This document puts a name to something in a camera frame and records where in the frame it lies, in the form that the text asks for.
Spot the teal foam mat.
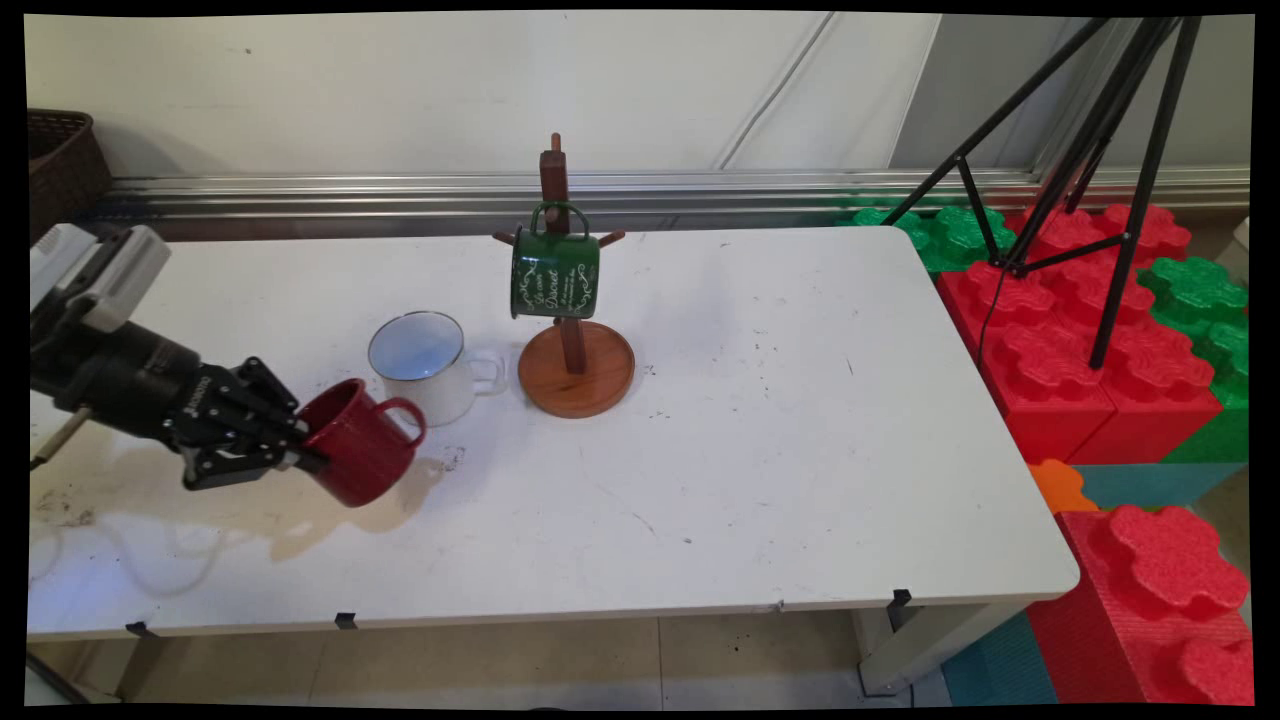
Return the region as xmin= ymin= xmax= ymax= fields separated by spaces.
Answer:
xmin=940 ymin=610 xmax=1061 ymax=707
xmin=1073 ymin=461 xmax=1247 ymax=512

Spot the black tripod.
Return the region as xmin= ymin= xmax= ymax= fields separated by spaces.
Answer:
xmin=880 ymin=15 xmax=1203 ymax=372

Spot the red enamel mug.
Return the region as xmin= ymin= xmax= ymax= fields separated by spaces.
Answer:
xmin=296 ymin=377 xmax=429 ymax=509

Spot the wooden mug tree stand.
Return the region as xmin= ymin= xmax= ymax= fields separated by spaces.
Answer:
xmin=492 ymin=132 xmax=637 ymax=420

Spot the aluminium rail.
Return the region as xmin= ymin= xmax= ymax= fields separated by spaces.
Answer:
xmin=100 ymin=167 xmax=1251 ymax=217

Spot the green enamel mug white print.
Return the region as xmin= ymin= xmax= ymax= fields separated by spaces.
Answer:
xmin=509 ymin=201 xmax=602 ymax=322

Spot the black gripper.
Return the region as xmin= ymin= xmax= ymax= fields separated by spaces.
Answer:
xmin=29 ymin=320 xmax=332 ymax=492

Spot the green foam block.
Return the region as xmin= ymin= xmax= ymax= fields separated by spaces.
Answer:
xmin=1138 ymin=255 xmax=1250 ymax=464
xmin=848 ymin=204 xmax=1017 ymax=274

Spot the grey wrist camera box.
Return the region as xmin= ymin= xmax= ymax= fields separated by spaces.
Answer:
xmin=78 ymin=224 xmax=173 ymax=334

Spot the white table leg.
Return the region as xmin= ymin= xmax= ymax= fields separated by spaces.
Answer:
xmin=853 ymin=600 xmax=1028 ymax=699

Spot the large red foam block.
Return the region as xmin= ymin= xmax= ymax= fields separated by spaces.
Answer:
xmin=1027 ymin=504 xmax=1255 ymax=706

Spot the dark wicker basket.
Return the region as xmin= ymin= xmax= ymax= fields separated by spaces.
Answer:
xmin=28 ymin=109 xmax=114 ymax=242

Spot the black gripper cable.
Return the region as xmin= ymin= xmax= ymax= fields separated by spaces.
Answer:
xmin=29 ymin=404 xmax=93 ymax=473

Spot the orange foam piece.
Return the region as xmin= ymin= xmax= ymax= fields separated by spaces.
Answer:
xmin=1027 ymin=458 xmax=1100 ymax=517

